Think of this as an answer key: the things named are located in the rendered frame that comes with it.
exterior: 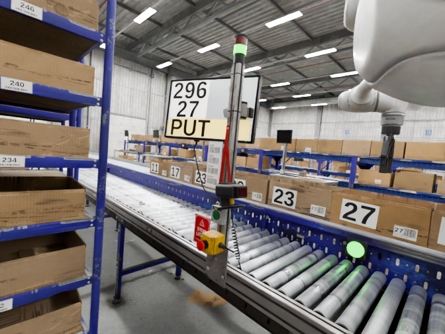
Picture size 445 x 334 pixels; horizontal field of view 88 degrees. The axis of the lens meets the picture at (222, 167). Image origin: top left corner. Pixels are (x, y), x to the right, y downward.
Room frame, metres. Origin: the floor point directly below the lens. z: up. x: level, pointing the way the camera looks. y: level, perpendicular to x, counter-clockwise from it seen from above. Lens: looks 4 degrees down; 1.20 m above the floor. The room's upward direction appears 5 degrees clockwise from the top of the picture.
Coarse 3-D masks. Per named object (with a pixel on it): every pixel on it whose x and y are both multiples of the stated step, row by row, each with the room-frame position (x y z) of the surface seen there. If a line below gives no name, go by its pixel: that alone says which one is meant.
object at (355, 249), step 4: (348, 244) 1.06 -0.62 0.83; (352, 244) 1.04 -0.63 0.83; (356, 244) 1.03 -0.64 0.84; (360, 244) 1.03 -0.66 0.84; (348, 248) 1.05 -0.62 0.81; (352, 248) 1.04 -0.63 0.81; (356, 248) 1.03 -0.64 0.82; (360, 248) 1.02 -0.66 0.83; (352, 252) 1.04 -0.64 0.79; (356, 252) 1.03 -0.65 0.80; (360, 252) 1.02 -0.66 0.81; (356, 256) 1.03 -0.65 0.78; (360, 256) 1.02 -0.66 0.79
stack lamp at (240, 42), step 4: (236, 36) 0.92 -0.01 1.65; (240, 36) 0.91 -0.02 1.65; (236, 40) 0.92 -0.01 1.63; (240, 40) 0.91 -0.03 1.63; (244, 40) 0.92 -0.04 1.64; (236, 44) 0.92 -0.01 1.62; (240, 44) 0.91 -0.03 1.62; (244, 44) 0.92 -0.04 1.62; (236, 48) 0.92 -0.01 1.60; (240, 48) 0.91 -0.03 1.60; (244, 48) 0.92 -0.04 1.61; (236, 52) 0.92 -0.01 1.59; (240, 52) 0.92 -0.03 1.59; (244, 52) 0.92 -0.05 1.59
